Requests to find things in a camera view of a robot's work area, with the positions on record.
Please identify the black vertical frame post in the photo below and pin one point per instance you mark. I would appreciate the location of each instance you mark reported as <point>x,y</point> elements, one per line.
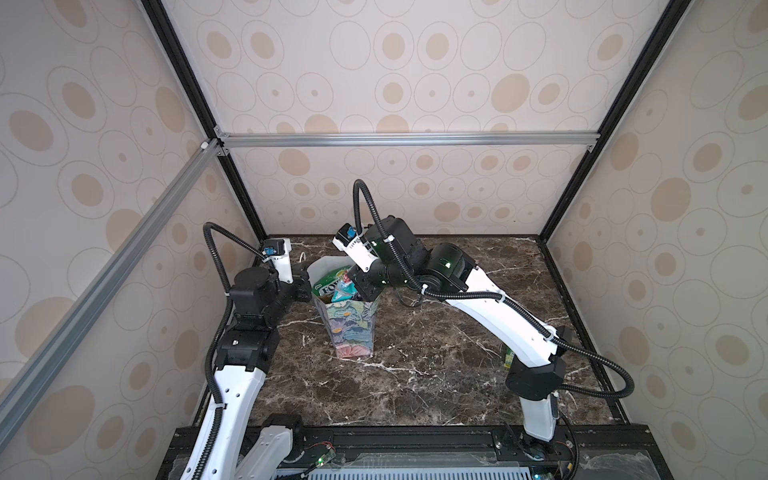
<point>649,55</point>
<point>161,24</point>

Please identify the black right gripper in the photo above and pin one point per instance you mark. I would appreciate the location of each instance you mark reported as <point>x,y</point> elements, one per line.
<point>364,292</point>

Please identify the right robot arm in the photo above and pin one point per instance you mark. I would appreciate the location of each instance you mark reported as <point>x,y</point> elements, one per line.
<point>392,256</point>

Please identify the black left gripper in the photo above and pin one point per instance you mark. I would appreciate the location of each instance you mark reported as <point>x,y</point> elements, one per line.
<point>304,291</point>

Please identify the black vertical frame post right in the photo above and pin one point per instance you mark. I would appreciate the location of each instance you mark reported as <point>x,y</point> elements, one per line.
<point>649,55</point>

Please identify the green snack bag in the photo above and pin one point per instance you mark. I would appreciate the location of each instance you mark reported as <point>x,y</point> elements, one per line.
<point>324,288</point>

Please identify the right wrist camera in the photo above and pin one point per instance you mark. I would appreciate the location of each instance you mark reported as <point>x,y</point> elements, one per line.
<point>348,241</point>

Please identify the black vertical frame post left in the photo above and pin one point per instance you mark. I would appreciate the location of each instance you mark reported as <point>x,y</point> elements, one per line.
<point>161,24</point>

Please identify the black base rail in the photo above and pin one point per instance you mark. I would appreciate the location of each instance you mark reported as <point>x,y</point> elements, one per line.
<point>474,452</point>

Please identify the teal spring candy bag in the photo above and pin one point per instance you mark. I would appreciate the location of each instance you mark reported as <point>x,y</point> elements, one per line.
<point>344,290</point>

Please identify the white paper bag colourful print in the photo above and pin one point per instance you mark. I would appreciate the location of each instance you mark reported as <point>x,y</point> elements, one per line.
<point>350,324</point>

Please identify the horizontal aluminium rail back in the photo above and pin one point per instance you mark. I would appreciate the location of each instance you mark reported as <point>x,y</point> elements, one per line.
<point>427,139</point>

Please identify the aluminium rail left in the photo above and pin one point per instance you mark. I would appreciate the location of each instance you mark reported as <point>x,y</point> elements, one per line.
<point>27,389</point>

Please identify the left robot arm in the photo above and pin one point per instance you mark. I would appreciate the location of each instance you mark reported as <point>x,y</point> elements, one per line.
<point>236,368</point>

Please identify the yellow green candy bag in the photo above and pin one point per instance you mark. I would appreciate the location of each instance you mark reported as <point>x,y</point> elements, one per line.
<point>508,360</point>

